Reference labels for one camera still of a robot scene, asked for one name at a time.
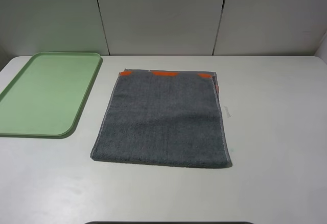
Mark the clear tape strip right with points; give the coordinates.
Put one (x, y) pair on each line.
(228, 114)

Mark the grey towel with orange pattern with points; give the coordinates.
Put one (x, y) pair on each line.
(164, 118)

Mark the green plastic tray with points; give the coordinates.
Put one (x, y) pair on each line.
(46, 97)

